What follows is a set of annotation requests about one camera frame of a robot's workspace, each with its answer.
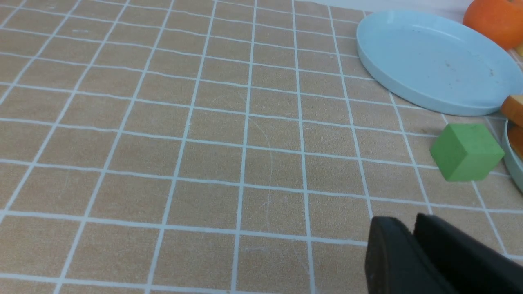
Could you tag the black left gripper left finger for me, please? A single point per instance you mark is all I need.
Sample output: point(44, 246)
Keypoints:
point(396, 264)

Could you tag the light blue plate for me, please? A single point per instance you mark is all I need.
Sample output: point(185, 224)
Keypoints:
point(437, 63)

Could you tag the orange checkered tablecloth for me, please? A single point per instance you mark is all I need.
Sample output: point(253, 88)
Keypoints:
point(212, 147)

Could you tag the orange fruit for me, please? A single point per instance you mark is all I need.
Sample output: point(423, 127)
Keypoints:
point(499, 20)

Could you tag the green cube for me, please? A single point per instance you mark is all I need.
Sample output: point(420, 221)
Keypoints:
point(466, 152)

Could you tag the yellow block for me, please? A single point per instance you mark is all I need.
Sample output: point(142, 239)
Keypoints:
point(519, 49)

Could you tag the toast slice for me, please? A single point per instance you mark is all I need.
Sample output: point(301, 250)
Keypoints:
point(515, 138)
point(512, 109)

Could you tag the mint green plate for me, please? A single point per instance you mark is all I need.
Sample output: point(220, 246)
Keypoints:
point(512, 162)

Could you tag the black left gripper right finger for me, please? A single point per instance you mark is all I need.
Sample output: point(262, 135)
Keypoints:
point(468, 265)

